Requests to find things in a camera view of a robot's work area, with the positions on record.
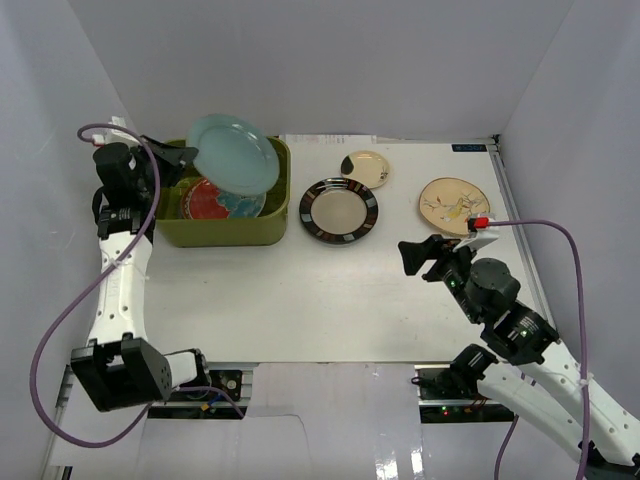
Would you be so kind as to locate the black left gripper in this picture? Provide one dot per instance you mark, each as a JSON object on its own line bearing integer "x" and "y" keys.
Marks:
{"x": 151, "y": 160}

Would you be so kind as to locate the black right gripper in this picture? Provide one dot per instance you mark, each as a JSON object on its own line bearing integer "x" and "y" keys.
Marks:
{"x": 434, "y": 248}

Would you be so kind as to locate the red and teal plate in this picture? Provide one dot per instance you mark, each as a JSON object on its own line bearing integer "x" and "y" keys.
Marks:
{"x": 203, "y": 200}

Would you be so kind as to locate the light blue plate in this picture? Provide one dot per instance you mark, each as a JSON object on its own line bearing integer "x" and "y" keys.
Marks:
{"x": 233, "y": 155}

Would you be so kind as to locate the dark striped rim plate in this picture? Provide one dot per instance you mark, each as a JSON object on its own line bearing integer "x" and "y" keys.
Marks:
{"x": 338, "y": 211}

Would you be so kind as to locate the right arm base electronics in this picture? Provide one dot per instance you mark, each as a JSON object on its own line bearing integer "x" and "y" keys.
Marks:
{"x": 441, "y": 402}

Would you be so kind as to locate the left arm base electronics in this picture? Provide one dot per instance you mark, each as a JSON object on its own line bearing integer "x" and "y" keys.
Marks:
{"x": 228, "y": 398}

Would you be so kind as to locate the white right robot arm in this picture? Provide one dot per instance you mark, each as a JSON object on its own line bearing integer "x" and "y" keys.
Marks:
{"x": 522, "y": 363}

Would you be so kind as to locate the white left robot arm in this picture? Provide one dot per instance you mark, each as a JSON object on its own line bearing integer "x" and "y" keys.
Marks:
{"x": 118, "y": 367}

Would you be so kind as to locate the green plastic bin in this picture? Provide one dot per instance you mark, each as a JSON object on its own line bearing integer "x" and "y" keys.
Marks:
{"x": 266, "y": 229}

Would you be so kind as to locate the tan bird pattern plate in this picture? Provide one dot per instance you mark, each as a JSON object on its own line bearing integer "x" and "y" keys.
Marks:
{"x": 448, "y": 203}

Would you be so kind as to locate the small cream plate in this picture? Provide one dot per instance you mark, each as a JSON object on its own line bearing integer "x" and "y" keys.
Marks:
{"x": 367, "y": 167}

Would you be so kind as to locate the blue table label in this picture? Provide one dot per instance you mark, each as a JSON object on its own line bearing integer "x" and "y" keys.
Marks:
{"x": 469, "y": 148}

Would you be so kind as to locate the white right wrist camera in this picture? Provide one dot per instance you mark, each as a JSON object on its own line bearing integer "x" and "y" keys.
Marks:
{"x": 480, "y": 232}

